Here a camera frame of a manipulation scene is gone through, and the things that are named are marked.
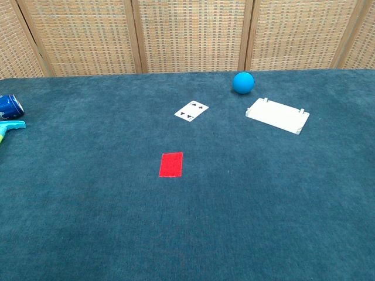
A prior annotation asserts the four of clubs playing card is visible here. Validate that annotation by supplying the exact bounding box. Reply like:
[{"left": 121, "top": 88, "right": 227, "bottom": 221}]
[{"left": 173, "top": 100, "right": 210, "bottom": 122}]

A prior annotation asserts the blue ball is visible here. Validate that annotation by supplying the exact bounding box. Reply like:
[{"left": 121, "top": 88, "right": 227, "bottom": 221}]
[{"left": 232, "top": 71, "right": 255, "bottom": 95}]

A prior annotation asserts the white rectangular plastic plate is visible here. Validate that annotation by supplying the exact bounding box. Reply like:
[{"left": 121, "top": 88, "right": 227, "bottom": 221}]
[{"left": 245, "top": 97, "right": 311, "bottom": 136}]

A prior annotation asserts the woven wooden folding screen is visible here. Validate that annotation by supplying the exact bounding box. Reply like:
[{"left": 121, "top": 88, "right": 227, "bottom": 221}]
[{"left": 0, "top": 0, "right": 375, "bottom": 80}]

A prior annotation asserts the dark teal table cloth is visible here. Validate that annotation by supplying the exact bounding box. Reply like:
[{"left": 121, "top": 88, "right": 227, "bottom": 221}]
[{"left": 0, "top": 68, "right": 375, "bottom": 281}]

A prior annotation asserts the blue and white drink can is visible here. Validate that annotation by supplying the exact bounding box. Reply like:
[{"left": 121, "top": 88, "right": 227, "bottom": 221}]
[{"left": 0, "top": 94, "right": 25, "bottom": 121}]

